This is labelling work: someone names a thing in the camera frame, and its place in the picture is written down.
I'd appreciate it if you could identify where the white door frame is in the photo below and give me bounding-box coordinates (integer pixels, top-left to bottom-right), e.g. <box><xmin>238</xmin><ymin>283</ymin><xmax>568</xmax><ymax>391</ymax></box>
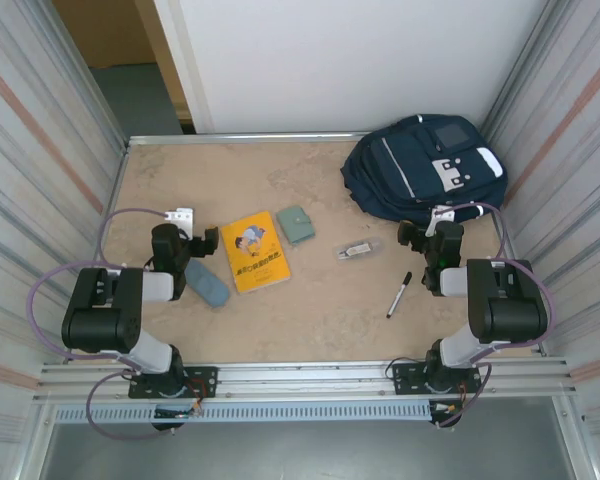
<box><xmin>152</xmin><ymin>0</ymin><xmax>216</xmax><ymax>134</ymax></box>

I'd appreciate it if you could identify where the black marker pen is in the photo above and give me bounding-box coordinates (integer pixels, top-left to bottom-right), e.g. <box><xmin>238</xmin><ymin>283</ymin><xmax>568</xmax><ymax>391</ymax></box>
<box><xmin>385</xmin><ymin>271</ymin><xmax>413</xmax><ymax>320</ymax></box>

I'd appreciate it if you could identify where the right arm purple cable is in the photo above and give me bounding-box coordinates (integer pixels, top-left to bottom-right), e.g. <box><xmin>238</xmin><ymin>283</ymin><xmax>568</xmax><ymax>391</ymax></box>
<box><xmin>437</xmin><ymin>201</ymin><xmax>557</xmax><ymax>431</ymax></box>

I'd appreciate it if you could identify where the navy blue backpack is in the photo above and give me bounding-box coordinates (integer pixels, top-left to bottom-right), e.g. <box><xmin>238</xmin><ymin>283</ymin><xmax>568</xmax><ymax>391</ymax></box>
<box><xmin>340</xmin><ymin>113</ymin><xmax>509</xmax><ymax>226</ymax></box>

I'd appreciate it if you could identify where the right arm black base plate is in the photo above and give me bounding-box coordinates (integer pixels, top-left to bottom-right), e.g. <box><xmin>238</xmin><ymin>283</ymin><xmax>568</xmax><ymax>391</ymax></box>
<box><xmin>390</xmin><ymin>362</ymin><xmax>483</xmax><ymax>396</ymax></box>

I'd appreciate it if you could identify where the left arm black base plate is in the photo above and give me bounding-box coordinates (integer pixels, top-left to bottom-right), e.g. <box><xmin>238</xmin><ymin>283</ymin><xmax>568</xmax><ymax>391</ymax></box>
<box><xmin>128</xmin><ymin>366</ymin><xmax>219</xmax><ymax>400</ymax></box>

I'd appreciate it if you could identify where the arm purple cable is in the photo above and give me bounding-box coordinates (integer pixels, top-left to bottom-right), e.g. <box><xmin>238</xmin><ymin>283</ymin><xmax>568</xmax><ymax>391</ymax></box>
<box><xmin>26</xmin><ymin>206</ymin><xmax>181</xmax><ymax>441</ymax></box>
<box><xmin>437</xmin><ymin>201</ymin><xmax>557</xmax><ymax>431</ymax></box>

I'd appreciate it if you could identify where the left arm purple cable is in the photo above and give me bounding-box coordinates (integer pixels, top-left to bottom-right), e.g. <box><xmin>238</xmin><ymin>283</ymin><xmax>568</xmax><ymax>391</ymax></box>
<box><xmin>26</xmin><ymin>206</ymin><xmax>181</xmax><ymax>441</ymax></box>

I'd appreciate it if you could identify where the grey metal lower shelf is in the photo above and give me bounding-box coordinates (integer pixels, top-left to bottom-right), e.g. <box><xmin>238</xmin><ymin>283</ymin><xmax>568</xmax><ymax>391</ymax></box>
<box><xmin>39</xmin><ymin>422</ymin><xmax>579</xmax><ymax>480</ymax></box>

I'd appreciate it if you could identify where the blue-grey pencil case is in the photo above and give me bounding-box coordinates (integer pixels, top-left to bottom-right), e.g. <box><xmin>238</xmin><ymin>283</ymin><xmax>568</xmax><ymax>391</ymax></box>
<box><xmin>185</xmin><ymin>257</ymin><xmax>231</xmax><ymax>307</ymax></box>

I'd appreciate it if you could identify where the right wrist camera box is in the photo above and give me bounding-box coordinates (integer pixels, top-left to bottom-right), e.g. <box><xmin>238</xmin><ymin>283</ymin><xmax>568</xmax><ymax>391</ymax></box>
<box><xmin>428</xmin><ymin>204</ymin><xmax>456</xmax><ymax>236</ymax></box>

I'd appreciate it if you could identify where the grey slotted cable duct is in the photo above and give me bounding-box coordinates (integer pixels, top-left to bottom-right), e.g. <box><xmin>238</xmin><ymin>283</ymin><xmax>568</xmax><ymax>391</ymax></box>
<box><xmin>53</xmin><ymin>403</ymin><xmax>434</xmax><ymax>424</ymax></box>

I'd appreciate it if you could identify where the aluminium table frame rail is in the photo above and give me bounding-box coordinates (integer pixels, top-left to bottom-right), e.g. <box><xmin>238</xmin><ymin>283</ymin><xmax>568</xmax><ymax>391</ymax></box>
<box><xmin>126</xmin><ymin>131</ymin><xmax>376</xmax><ymax>148</ymax></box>

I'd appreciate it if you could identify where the yellow cartoon cover book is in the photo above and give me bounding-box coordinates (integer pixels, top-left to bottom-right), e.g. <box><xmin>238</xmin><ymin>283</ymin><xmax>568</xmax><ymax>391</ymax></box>
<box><xmin>220</xmin><ymin>210</ymin><xmax>292</xmax><ymax>295</ymax></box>

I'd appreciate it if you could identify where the small circuit board with wires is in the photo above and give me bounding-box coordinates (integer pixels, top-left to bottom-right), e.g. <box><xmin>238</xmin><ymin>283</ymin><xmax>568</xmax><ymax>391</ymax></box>
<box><xmin>153</xmin><ymin>405</ymin><xmax>204</xmax><ymax>420</ymax></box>
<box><xmin>429</xmin><ymin>399</ymin><xmax>464</xmax><ymax>419</ymax></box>

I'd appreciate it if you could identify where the aluminium mounting rail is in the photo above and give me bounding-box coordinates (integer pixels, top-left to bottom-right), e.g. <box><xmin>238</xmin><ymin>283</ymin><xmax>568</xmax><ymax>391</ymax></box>
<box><xmin>37</xmin><ymin>355</ymin><xmax>579</xmax><ymax>404</ymax></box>

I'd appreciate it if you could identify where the green snap wallet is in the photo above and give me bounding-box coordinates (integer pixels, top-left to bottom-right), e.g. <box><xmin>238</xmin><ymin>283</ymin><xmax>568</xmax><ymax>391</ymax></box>
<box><xmin>275</xmin><ymin>205</ymin><xmax>317</xmax><ymax>247</ymax></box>

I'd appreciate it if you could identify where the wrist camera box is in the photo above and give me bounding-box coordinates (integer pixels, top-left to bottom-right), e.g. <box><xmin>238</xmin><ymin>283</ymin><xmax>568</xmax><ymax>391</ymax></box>
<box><xmin>165</xmin><ymin>206</ymin><xmax>197</xmax><ymax>237</ymax></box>
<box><xmin>428</xmin><ymin>204</ymin><xmax>456</xmax><ymax>236</ymax></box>

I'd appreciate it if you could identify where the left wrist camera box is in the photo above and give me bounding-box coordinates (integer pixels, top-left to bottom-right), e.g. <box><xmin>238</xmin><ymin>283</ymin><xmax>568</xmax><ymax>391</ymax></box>
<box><xmin>165</xmin><ymin>206</ymin><xmax>197</xmax><ymax>237</ymax></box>

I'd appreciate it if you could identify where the brown wooden door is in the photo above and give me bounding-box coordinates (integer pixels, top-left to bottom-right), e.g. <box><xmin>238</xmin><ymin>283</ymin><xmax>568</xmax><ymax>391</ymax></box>
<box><xmin>52</xmin><ymin>0</ymin><xmax>194</xmax><ymax>124</ymax></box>

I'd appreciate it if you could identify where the clear plastic supplies case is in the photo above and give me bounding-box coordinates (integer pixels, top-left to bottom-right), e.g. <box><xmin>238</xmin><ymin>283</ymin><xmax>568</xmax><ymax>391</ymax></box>
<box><xmin>334</xmin><ymin>236</ymin><xmax>383</xmax><ymax>262</ymax></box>

